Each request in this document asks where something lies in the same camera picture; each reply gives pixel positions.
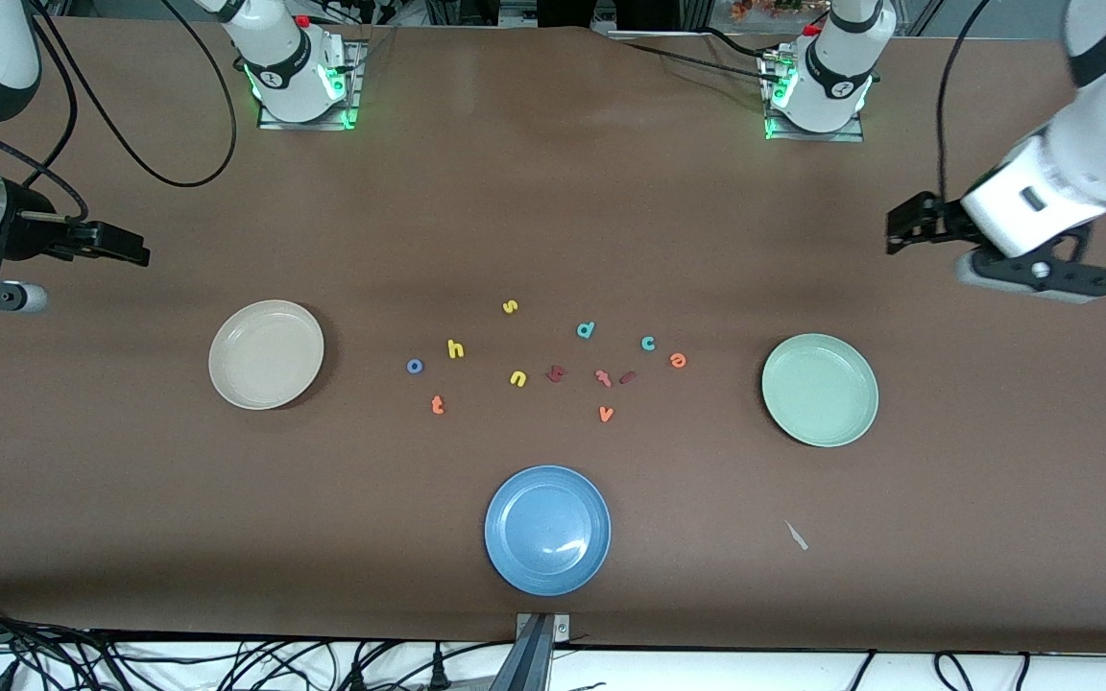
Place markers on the brown table cover sheet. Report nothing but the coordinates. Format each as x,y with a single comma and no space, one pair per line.
553,192

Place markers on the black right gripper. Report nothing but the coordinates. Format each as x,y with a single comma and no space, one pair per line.
28,226

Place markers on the beige round plate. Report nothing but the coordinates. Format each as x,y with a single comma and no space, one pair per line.
266,354

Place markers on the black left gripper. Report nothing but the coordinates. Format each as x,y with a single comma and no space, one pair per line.
933,224

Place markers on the light green round plate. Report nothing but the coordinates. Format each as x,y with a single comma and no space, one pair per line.
820,390

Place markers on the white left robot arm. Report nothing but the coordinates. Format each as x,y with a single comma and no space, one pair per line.
1091,163

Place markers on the salmon foam letter f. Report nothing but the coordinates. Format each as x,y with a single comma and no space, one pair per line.
603,378

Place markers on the yellow foam letter h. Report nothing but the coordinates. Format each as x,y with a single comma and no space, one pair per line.
455,349

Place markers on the grey metal camera bracket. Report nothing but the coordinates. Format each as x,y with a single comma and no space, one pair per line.
536,662

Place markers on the blue round plate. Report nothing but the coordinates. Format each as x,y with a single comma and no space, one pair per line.
547,530

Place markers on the small white paper scrap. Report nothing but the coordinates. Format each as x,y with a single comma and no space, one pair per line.
796,536

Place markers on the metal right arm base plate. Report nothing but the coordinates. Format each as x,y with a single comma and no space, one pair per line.
308,126

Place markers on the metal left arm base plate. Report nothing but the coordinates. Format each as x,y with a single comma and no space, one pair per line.
817,137

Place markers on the black power plug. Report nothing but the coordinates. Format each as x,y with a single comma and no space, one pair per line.
438,672
356,678

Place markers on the orange flower bunch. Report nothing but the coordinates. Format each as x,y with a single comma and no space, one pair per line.
755,10

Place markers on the dark red foam letter k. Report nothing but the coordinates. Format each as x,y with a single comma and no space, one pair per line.
556,374

